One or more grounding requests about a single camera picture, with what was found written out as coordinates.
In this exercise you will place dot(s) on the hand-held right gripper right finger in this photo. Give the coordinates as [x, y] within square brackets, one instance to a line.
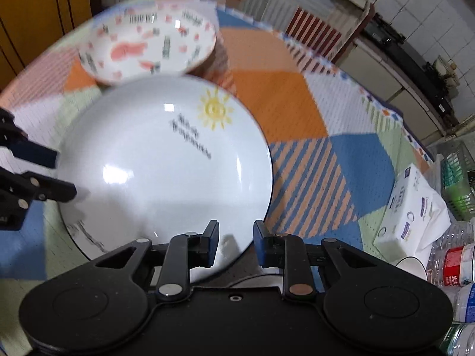
[259, 246]

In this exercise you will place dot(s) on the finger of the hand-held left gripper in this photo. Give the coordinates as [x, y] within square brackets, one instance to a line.
[52, 190]
[37, 154]

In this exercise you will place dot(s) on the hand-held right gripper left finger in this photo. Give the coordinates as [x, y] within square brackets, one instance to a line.
[210, 243]

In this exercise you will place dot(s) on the white plate with sun print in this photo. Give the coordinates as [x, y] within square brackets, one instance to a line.
[156, 178]

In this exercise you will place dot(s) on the white Lovely Bear plate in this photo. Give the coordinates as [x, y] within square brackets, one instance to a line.
[148, 44]

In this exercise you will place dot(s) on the yellow wooden door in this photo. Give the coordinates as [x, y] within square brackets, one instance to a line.
[37, 18]

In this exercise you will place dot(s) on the patchwork tablecloth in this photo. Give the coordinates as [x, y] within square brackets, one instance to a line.
[289, 100]

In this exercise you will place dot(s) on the white tissue pack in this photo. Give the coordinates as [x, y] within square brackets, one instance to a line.
[404, 207]

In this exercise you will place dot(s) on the white paper cup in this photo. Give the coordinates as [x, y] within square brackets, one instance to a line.
[410, 265]

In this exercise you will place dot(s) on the red label plastic bottle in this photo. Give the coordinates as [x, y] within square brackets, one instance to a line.
[456, 265]

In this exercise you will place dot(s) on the clear plastic bottle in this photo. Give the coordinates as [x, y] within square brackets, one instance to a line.
[460, 233]

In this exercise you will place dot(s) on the green plastic basket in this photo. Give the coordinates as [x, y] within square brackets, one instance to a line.
[456, 185]

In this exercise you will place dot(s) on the white kitchen counter cabinet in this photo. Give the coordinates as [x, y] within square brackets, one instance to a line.
[378, 78]

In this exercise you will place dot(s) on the blue label plastic bottle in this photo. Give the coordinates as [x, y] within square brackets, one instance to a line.
[468, 300]

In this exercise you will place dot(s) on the green label plastic bottle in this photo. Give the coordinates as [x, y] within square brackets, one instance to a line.
[460, 341]

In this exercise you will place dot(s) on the striped furniture cover cloth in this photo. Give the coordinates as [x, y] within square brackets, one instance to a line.
[315, 29]

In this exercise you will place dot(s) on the black gas stove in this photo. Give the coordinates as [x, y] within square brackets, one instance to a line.
[408, 55]

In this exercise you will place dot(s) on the white pot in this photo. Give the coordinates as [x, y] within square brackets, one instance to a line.
[443, 70]

